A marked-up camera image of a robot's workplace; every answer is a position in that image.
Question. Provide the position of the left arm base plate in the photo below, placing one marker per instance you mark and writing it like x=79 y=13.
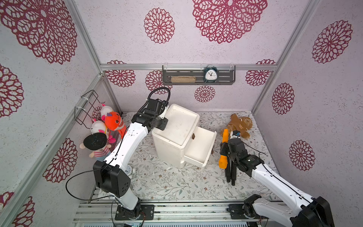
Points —
x=141 y=212

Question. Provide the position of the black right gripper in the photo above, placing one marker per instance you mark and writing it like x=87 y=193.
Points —
x=229 y=157

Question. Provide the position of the brown gingerbread plush toy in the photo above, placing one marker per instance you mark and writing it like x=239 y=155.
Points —
x=241 y=124

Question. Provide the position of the grey wall shelf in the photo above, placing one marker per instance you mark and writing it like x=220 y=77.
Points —
x=226 y=75

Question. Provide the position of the pink eared white plush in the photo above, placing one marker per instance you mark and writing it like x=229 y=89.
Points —
x=105 y=110

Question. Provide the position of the white plush doll striped shirt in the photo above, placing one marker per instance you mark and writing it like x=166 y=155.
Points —
x=100 y=127

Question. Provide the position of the aluminium frame profile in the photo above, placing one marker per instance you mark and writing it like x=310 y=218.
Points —
x=32 y=177

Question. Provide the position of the aluminium mounting rail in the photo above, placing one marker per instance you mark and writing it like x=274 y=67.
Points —
x=105 y=211

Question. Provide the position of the orange shark plush toy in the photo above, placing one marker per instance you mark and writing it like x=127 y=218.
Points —
x=115 y=123

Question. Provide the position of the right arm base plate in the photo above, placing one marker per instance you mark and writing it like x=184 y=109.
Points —
x=243 y=211

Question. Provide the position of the white plastic drawer cabinet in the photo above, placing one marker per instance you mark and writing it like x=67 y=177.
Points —
x=172 y=143

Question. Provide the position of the white drawer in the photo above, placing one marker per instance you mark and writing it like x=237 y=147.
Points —
x=199 y=148

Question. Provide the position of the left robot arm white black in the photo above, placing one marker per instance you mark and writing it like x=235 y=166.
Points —
x=110 y=174

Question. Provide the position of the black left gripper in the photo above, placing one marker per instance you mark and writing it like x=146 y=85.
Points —
x=165 y=121

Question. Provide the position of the teal alarm clock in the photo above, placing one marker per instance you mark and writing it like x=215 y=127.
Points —
x=210 y=75

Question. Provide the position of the black wire wall basket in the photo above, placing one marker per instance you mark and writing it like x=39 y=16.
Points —
x=90 y=111

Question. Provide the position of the black haired plush doll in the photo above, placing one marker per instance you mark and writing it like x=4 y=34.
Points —
x=98 y=144

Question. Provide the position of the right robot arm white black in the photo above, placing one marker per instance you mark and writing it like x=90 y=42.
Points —
x=299 y=210

